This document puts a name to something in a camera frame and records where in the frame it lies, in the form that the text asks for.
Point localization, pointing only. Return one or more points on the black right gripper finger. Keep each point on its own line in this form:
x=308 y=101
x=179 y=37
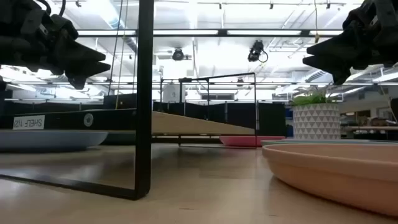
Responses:
x=335 y=68
x=339 y=48

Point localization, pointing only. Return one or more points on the wooden shelf with black frame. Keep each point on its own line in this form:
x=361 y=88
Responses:
x=144 y=93

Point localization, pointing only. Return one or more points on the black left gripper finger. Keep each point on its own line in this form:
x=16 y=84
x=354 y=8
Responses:
x=84 y=70
x=77 y=51

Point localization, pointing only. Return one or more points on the tan plate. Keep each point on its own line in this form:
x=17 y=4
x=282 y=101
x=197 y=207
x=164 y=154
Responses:
x=326 y=174

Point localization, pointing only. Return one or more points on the blue plate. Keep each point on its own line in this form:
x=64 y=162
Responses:
x=46 y=140

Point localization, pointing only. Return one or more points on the black overhead camera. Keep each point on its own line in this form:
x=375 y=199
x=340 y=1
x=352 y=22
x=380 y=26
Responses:
x=255 y=51

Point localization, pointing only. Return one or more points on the black partition wall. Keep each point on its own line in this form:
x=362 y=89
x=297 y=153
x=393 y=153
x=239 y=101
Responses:
x=270 y=118

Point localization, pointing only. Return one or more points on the white box cabinet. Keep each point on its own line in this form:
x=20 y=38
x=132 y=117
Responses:
x=173 y=92

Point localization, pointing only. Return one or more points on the black rig frame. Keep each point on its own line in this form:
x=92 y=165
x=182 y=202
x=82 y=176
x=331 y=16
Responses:
x=186 y=32

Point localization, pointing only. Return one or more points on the wooden background desk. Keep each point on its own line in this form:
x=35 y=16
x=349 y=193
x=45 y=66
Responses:
x=370 y=127

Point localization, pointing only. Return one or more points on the green succulent plant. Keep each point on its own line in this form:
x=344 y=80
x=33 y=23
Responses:
x=311 y=99

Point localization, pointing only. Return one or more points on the black round ceiling fixture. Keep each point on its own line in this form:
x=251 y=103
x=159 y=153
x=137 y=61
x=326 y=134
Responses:
x=178 y=54

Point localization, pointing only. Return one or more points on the pink plate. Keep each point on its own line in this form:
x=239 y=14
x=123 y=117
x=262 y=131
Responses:
x=242 y=141

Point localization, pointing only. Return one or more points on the white triangle-patterned plant pot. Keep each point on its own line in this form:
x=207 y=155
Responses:
x=315 y=123

